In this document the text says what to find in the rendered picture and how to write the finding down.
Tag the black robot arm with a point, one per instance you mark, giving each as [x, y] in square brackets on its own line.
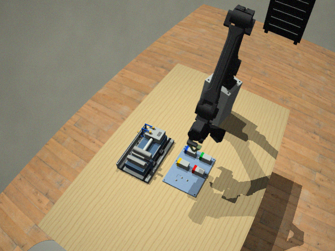
[222, 76]

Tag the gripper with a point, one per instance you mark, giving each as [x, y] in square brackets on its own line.
[192, 144]

